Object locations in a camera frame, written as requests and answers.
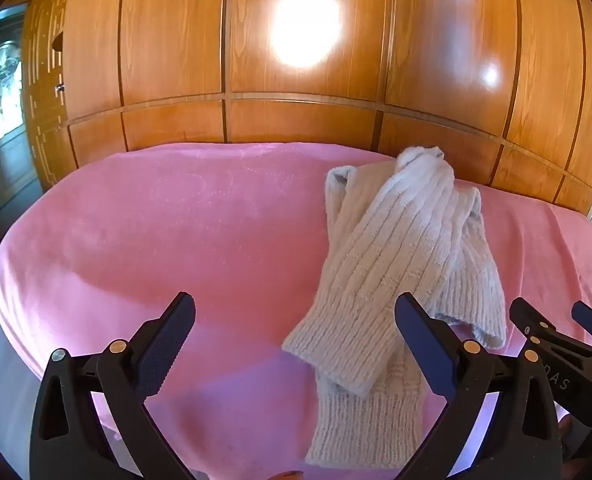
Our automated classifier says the white knit sweater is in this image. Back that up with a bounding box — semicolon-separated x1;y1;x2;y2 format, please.
282;145;508;479

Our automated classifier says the wooden wardrobe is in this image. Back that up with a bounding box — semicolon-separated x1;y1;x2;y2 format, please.
61;0;592;217

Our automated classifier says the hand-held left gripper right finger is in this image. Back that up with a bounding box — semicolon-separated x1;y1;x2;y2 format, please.
395;292;562;480

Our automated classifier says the dark door with glass pane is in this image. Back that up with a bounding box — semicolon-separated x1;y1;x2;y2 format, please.
0;2;44;222

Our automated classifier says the pink blanket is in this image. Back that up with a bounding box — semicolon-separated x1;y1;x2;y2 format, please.
0;141;592;480

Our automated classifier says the carved wooden door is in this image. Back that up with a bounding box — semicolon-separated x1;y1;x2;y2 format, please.
20;0;78;192

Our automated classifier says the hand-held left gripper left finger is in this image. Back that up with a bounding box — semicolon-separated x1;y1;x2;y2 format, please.
30;291;197;480

